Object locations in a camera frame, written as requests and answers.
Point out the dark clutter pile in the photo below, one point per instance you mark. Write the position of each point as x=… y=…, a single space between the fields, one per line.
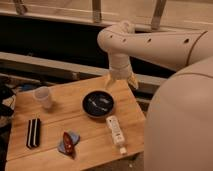
x=8 y=95

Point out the grey metal rail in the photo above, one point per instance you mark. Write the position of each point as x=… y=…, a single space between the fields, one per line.
x=148 y=84

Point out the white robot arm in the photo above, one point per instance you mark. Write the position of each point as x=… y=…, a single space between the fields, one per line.
x=178 y=131

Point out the black white striped block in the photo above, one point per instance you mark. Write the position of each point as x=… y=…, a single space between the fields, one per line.
x=33 y=133

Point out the red toy boat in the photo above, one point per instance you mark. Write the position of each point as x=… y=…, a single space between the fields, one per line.
x=68 y=144

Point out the white remote controller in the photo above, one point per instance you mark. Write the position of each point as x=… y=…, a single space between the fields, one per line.
x=117 y=134

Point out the black ceramic bowl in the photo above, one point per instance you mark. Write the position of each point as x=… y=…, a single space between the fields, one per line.
x=98 y=104

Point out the wooden table board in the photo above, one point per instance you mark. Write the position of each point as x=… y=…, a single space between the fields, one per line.
x=95 y=147

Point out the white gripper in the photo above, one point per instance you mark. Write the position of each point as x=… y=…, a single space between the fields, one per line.
x=120 y=68

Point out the translucent white cup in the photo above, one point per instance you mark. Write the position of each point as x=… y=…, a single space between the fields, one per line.
x=43 y=96

